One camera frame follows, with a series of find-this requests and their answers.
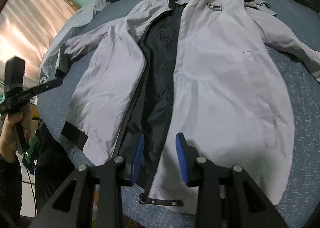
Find pink curtain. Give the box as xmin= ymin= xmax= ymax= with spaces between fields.
xmin=1 ymin=0 xmax=75 ymax=87

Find light grey pillow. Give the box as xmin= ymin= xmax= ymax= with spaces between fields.
xmin=39 ymin=0 xmax=108 ymax=84

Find grey and black jacket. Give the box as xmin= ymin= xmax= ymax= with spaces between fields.
xmin=56 ymin=0 xmax=319 ymax=214

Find grey sweatpants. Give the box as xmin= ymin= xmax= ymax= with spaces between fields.
xmin=245 ymin=0 xmax=277 ymax=17

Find person's left hand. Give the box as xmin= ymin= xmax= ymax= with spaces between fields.
xmin=1 ymin=112 xmax=33 ymax=163

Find left gripper black tracker box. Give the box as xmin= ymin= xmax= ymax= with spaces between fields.
xmin=4 ymin=57 xmax=25 ymax=98

